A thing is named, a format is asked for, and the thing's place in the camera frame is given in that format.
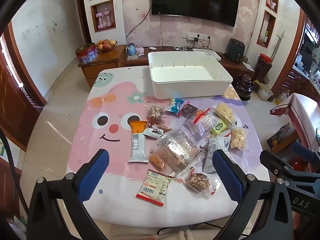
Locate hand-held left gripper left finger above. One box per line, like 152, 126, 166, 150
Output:
26, 149, 110, 240

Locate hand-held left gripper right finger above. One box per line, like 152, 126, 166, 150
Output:
212, 149, 294, 240

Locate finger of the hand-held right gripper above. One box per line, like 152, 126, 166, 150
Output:
259, 149, 320, 185
292, 142, 320, 166

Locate clear nut bar packet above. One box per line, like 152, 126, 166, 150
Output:
185, 169, 220, 199

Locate grey foil snack packet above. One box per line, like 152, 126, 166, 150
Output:
202, 137, 232, 173

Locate yellow crisp snack packet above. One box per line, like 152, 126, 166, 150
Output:
230, 127, 248, 150

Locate green label snack packet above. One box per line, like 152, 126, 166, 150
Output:
210, 120, 234, 137

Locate orange white bar packet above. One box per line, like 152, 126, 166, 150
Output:
128, 120, 148, 163

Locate clear packet with red stripe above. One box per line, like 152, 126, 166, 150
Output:
185, 109, 225, 137

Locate large clear bread packet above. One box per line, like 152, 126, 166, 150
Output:
149, 129, 204, 174

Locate white red biscuit packet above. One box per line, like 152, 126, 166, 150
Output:
136, 169, 175, 207

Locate small orange snack packet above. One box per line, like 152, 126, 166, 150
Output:
149, 155, 166, 171

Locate clear rice cracker packet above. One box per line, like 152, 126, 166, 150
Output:
214, 102, 237, 127

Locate brown chocolate snack packet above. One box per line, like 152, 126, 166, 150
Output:
145, 121, 173, 139

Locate dark red date packet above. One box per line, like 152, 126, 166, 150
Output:
180, 102, 199, 118

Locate clear nut mix packet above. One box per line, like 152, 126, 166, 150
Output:
146, 102, 167, 120

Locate blue white candy packet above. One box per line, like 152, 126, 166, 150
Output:
165, 98, 185, 115

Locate white plastic storage bin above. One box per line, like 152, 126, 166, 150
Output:
147, 51, 233, 100

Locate blue cardboard box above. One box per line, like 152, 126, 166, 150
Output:
266, 124, 298, 150

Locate white red cloth cover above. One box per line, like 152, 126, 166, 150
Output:
270, 92, 320, 155

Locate cartoon printed tablecloth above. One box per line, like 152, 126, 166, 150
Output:
67, 66, 270, 228

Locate yellow oil bottle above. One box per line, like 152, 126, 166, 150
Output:
275, 90, 290, 105

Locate cream plastic bucket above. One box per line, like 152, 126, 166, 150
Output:
257, 83, 273, 102

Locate brown ceramic jar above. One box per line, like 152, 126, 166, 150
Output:
236, 74, 254, 102

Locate wooden kitchen cabinet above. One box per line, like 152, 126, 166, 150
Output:
287, 17, 320, 98

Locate tall container with red lid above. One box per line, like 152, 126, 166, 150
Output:
255, 54, 273, 84

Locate wooden side cabinet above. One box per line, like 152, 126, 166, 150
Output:
78, 45, 125, 88

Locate white mop pole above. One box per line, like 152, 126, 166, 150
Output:
270, 31, 285, 63

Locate brown wooden door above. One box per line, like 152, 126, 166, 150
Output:
0, 22, 48, 150

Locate wooden tv cabinet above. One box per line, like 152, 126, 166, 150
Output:
120, 45, 255, 80

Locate dark green air fryer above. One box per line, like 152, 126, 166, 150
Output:
226, 38, 244, 63

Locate red round tin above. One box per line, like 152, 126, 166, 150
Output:
75, 44, 98, 64

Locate white set-top box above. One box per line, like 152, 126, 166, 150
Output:
192, 49, 222, 61

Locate fruit bowl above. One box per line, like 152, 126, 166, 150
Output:
96, 39, 117, 53

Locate white wall sockets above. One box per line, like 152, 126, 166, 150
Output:
182, 31, 212, 40

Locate black tv cable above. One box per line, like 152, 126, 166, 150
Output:
125, 5, 153, 46

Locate black wall television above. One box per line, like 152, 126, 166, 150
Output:
151, 0, 241, 27

